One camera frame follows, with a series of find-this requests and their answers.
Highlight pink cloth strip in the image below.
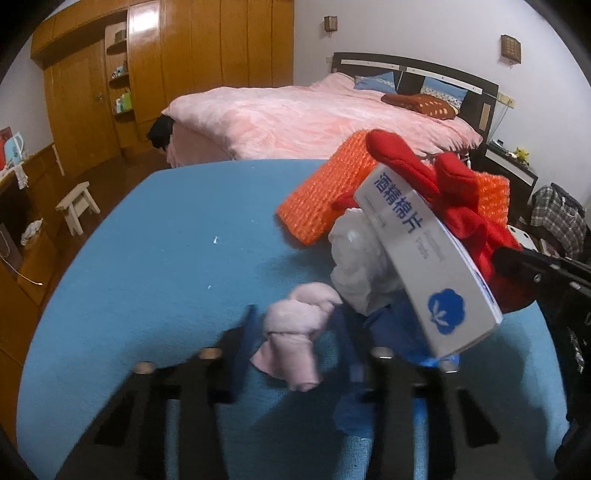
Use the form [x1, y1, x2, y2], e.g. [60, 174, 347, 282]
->
[250, 282, 342, 392]

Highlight blue plastic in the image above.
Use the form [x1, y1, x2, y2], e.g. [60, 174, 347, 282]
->
[334, 296, 460, 440]

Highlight white tissue ball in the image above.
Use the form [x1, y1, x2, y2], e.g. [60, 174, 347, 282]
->
[328, 208, 404, 316]

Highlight white blue alcohol pad box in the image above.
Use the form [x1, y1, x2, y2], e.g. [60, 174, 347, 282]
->
[355, 165, 503, 358]

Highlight orange foam net sleeve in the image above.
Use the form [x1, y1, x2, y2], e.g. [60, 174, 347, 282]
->
[276, 130, 510, 246]

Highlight red fabric bow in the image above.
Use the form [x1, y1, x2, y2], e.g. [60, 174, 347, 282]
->
[334, 130, 534, 313]

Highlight plaid clothes pile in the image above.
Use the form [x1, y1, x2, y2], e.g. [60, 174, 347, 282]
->
[530, 183, 587, 259]

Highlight blue table cloth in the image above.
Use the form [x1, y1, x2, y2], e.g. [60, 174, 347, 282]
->
[15, 158, 570, 480]

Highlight yellow plush toy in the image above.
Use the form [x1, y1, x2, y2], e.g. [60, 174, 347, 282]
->
[514, 148, 529, 164]

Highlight black white nightstand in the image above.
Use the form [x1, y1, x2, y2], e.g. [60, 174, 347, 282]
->
[470, 144, 538, 225]

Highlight black bed headboard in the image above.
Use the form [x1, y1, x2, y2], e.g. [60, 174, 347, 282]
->
[332, 52, 499, 140]

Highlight white wooden stool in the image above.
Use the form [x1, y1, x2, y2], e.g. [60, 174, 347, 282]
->
[55, 181, 101, 236]

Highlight right blue pillow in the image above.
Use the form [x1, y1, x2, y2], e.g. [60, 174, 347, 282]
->
[420, 77, 468, 111]

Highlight blue pillow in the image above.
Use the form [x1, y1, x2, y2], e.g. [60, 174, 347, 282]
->
[354, 71, 397, 94]
[420, 77, 468, 111]

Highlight black garment on bed end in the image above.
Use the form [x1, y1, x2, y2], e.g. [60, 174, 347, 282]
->
[146, 114, 174, 151]

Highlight brown dotted pillow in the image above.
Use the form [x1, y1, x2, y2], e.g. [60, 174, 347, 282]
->
[381, 93, 458, 120]

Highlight pink quilt bed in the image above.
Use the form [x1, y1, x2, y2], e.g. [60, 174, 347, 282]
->
[162, 73, 483, 167]

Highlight wooden side cabinet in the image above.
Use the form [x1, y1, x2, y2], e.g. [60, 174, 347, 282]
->
[1, 144, 62, 444]

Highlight left blue pillow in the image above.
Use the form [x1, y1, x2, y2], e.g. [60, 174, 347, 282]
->
[354, 71, 397, 94]

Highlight light blue electric kettle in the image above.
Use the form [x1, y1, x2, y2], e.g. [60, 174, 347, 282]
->
[4, 132, 24, 167]

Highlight wooden wardrobe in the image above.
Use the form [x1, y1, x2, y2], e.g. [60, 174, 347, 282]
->
[30, 1, 294, 177]

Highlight red picture box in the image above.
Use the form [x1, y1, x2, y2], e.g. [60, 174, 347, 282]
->
[0, 127, 12, 170]

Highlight right wall lamp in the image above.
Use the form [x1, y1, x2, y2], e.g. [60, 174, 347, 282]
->
[500, 34, 522, 64]

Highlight wall lamp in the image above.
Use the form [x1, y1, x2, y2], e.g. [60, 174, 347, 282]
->
[324, 15, 339, 33]
[500, 34, 522, 64]

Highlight left wall lamp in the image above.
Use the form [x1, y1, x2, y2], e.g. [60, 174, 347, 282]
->
[324, 15, 339, 33]

